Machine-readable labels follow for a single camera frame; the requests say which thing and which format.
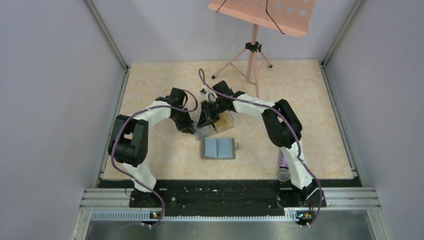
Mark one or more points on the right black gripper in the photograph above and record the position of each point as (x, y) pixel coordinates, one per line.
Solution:
(211, 116)

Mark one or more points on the clear plastic card box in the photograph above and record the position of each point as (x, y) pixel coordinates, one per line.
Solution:
(225, 123)

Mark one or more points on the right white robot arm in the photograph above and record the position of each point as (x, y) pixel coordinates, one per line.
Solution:
(283, 129)

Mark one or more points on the purple glitter microphone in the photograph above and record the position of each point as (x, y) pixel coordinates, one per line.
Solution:
(283, 173)

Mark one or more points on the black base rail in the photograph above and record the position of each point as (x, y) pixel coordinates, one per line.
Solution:
(241, 199)

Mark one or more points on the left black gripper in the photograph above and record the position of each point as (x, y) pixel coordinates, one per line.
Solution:
(187, 127)

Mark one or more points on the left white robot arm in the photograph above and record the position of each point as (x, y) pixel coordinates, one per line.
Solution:
(128, 144)

